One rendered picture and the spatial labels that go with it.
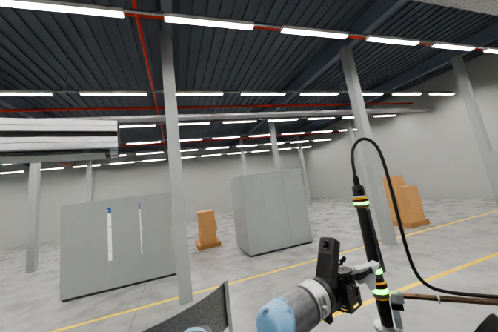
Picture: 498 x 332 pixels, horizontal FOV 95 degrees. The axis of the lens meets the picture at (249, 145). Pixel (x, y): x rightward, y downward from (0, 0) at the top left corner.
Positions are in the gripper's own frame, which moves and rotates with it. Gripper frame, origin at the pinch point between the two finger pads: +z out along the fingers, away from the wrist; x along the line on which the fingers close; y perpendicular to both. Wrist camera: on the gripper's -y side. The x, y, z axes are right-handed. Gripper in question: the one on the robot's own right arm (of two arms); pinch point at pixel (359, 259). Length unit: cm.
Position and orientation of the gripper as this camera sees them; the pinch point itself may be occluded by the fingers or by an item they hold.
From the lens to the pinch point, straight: 77.1
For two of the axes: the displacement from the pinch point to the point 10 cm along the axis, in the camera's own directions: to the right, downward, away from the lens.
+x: 6.1, -2.2, -7.6
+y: 1.3, 9.8, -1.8
